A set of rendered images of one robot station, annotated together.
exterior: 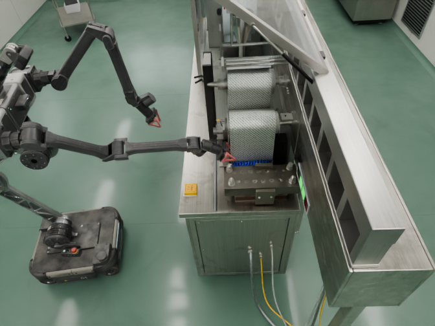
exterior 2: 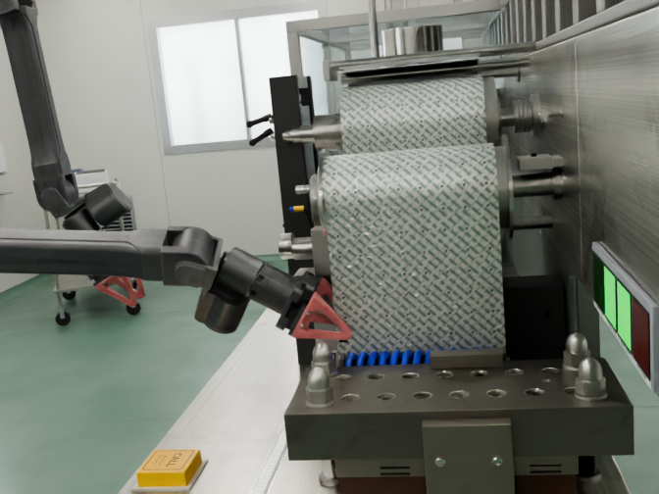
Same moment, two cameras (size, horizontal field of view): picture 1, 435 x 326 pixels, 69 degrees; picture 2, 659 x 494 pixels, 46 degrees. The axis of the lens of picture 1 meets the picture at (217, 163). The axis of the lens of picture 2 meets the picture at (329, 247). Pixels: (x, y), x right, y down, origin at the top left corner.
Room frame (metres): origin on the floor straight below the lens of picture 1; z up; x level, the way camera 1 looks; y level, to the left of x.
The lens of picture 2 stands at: (0.17, -0.20, 1.40)
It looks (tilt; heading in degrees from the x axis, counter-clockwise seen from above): 11 degrees down; 6
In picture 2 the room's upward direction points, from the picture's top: 5 degrees counter-clockwise
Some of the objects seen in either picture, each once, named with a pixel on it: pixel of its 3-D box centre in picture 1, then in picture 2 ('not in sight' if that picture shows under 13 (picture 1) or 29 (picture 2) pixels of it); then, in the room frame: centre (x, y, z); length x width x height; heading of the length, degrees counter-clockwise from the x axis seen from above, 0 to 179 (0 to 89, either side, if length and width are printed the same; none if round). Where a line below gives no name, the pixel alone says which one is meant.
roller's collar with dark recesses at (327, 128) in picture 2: (223, 83); (332, 131); (1.54, -0.07, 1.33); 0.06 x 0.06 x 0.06; 87
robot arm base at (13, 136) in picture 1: (13, 140); not in sight; (1.06, 0.87, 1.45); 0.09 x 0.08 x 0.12; 4
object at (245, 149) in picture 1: (252, 149); (417, 297); (1.22, -0.19, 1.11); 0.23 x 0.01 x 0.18; 87
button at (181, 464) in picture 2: (190, 189); (170, 468); (1.14, 0.16, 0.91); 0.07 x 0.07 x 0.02; 87
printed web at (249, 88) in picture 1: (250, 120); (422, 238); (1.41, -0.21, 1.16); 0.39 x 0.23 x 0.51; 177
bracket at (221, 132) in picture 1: (223, 147); (319, 323); (1.33, -0.04, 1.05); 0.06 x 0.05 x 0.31; 87
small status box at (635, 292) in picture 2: (302, 187); (620, 305); (0.88, -0.38, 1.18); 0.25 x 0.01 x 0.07; 177
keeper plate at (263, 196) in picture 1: (265, 196); (469, 467); (1.01, -0.24, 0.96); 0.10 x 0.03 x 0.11; 87
